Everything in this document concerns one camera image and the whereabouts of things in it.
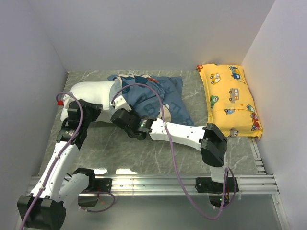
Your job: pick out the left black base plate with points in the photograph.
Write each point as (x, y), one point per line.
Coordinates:
(98, 185)

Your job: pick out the aluminium mounting rail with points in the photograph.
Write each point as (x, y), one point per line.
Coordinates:
(168, 185)

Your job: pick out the yellow car print pillow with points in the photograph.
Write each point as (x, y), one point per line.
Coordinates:
(230, 104)

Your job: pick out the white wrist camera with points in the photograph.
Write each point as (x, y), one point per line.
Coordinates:
(64, 101)
(119, 103)

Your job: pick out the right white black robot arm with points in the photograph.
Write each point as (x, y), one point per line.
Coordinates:
(209, 140)

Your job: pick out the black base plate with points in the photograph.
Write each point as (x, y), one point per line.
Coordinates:
(206, 185)
(98, 185)

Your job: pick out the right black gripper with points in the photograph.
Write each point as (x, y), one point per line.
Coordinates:
(133, 114)

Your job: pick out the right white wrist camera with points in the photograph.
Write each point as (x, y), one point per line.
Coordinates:
(119, 103)

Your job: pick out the white pillow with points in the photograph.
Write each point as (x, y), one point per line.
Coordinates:
(97, 92)

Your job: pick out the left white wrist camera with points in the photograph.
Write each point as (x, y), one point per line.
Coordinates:
(64, 101)

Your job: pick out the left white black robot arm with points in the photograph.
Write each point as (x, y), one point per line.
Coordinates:
(45, 207)

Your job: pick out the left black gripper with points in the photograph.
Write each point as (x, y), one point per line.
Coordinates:
(94, 107)

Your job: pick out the blue cartoon mouse pillowcase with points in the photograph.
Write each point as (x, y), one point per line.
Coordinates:
(143, 98)

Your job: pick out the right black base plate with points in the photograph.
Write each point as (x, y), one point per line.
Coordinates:
(206, 185)

